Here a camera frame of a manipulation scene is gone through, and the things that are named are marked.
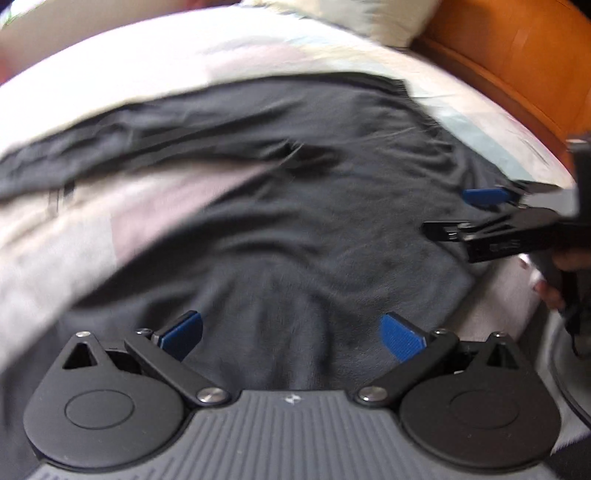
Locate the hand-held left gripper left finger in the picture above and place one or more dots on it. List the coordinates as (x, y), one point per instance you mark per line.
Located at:
(182, 332)

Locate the person's right hand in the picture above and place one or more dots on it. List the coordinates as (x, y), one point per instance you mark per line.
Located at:
(575, 261)

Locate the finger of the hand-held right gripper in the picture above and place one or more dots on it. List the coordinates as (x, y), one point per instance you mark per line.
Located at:
(485, 228)
(485, 196)

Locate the black pants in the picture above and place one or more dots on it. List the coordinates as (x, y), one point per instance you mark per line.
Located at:
(277, 207)

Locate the wooden headboard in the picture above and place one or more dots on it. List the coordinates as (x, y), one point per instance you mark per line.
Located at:
(508, 60)

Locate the large beige pillow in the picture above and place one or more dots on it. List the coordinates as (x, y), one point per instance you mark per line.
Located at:
(369, 18)

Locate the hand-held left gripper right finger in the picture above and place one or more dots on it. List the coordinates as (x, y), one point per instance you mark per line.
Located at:
(401, 334)

